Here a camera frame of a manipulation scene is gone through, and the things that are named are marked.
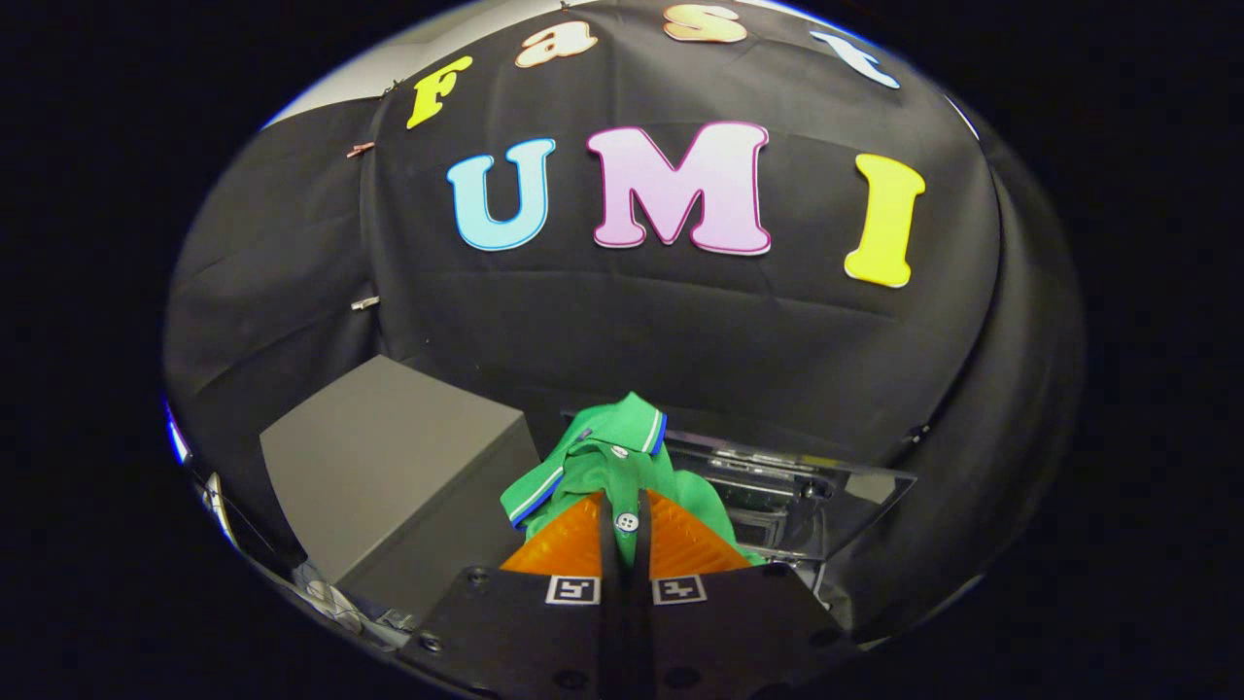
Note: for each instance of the green polo shirt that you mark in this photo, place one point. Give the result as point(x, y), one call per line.
point(603, 457)

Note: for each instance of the washing machine with dark lid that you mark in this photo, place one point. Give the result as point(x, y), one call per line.
point(807, 496)

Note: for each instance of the grey box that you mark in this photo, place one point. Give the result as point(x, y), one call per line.
point(389, 457)

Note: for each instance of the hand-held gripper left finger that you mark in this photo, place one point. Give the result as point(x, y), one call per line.
point(525, 642)

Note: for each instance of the silver spring clip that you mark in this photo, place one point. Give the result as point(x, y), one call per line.
point(365, 303)

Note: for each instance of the black backdrop cloth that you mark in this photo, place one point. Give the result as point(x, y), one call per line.
point(680, 331)

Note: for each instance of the white grey crumpled item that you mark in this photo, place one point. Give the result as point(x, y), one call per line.
point(335, 600)

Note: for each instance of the copper spring clip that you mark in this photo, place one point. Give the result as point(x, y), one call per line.
point(360, 149)

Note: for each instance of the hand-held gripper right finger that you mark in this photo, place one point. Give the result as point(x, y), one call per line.
point(739, 642)

